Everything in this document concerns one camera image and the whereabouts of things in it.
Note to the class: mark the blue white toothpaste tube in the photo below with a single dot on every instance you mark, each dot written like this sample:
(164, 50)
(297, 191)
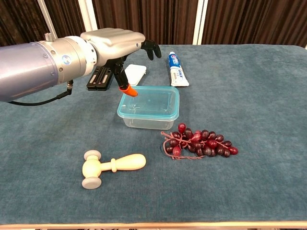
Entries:
(177, 69)

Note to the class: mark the clear plastic container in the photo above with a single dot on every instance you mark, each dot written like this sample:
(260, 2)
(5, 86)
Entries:
(148, 124)

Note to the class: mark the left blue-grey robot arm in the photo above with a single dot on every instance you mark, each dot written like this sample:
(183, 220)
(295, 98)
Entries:
(31, 67)

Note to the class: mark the teal table cloth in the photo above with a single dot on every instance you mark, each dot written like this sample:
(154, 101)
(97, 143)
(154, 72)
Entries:
(239, 95)

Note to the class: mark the dark brown pleated curtain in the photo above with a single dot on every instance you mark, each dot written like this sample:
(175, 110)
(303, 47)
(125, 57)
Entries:
(168, 21)

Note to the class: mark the thin white frame post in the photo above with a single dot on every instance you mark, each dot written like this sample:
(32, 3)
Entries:
(45, 12)

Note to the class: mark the white rectangular plastic case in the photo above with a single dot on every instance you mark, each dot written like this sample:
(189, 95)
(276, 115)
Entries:
(135, 73)

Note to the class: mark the turquoise plastic lid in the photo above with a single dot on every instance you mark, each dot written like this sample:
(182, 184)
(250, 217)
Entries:
(151, 103)

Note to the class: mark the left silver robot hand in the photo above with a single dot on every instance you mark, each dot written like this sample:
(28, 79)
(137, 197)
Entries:
(115, 43)

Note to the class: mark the black folding laptop stand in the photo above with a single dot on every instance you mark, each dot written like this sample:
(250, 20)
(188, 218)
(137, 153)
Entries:
(100, 81)

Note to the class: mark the red plastic grape bunch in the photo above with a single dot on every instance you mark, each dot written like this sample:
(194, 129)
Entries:
(206, 145)

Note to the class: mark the cream wooden toy mallet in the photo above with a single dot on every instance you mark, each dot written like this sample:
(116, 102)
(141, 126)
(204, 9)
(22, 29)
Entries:
(92, 167)

